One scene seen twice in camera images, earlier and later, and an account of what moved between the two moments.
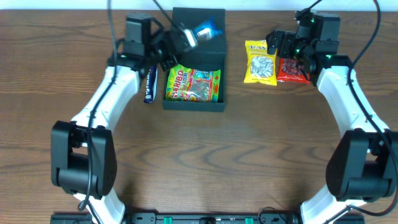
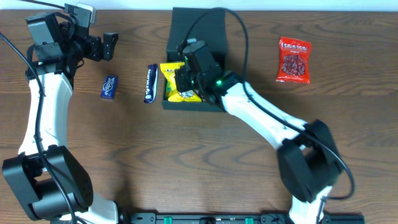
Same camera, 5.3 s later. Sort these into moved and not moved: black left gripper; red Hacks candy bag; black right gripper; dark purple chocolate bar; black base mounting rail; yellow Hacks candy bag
Moved: yellow Hacks candy bag; black left gripper; black right gripper
Not moved: dark purple chocolate bar; black base mounting rail; red Hacks candy bag
